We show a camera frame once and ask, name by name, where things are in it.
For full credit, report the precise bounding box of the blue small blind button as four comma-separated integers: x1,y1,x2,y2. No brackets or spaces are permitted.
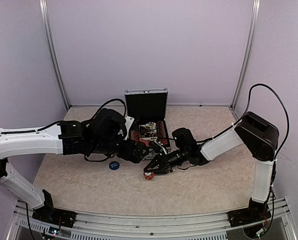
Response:
109,161,120,171

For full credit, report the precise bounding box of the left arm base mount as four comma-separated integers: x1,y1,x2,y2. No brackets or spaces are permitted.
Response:
32,189,77,228

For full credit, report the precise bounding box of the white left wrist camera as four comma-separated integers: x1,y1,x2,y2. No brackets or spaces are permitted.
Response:
124,115,135,140

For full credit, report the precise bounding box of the orange chip stack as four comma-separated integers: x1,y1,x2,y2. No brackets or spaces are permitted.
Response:
143,172,155,181

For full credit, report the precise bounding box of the blue playing card deck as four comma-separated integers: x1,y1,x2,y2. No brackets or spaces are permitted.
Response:
138,122,157,138

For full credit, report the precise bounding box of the orange chip row in case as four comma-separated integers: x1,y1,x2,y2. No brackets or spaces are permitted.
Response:
130,130,139,142

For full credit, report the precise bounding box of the right aluminium corner post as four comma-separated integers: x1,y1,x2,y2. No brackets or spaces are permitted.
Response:
230,0,261,112

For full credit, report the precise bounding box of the aluminium poker case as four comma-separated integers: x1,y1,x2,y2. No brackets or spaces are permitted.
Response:
124,87,172,151

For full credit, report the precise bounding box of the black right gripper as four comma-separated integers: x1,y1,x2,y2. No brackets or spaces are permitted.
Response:
144,147,189,174

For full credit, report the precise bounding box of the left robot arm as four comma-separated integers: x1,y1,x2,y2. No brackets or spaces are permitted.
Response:
0,108,149,223

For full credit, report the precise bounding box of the left aluminium corner post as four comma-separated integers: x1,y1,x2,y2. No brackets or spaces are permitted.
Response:
39,0,71,111

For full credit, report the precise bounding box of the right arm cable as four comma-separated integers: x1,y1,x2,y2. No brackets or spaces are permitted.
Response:
173,83,290,171

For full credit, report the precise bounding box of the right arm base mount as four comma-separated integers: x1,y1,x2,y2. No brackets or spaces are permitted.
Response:
227,198,272,228

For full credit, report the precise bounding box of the black red triangle button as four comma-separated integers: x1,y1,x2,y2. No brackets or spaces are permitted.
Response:
138,125,152,135

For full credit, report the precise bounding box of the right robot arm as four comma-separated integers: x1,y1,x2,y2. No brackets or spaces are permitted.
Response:
143,111,280,222

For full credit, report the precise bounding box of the brown black chip row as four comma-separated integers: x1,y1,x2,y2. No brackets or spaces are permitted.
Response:
156,120,170,147

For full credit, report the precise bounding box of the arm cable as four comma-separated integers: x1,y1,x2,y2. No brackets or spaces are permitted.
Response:
173,83,290,171
0,98,130,162

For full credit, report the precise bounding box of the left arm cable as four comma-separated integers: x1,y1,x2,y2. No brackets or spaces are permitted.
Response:
0,98,130,162

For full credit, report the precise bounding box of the aluminium corner post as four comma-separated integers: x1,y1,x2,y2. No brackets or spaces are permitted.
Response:
230,0,261,112
39,0,71,111

